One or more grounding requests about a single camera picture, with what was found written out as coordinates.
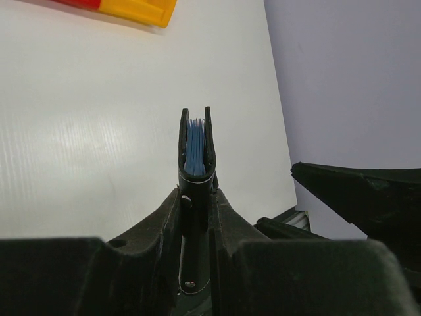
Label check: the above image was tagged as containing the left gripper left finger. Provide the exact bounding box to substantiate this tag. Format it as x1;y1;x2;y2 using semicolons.
1;189;181;315

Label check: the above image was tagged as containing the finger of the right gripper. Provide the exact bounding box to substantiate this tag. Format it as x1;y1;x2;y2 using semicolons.
255;217;326;240
291;162;420;270

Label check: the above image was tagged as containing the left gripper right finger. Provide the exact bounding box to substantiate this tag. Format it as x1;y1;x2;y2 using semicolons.
209;190;414;315

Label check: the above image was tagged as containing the black leather card holder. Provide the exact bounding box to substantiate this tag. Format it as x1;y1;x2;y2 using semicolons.
178;107;218;295

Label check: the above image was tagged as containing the yellow plastic bin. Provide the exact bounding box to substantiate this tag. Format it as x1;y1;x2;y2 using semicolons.
99;0;177;28

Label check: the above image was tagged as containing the red plastic bin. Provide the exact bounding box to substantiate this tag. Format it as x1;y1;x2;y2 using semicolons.
53;0;101;11

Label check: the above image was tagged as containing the aluminium rail front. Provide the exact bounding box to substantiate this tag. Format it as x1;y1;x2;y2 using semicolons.
274;208;311;232

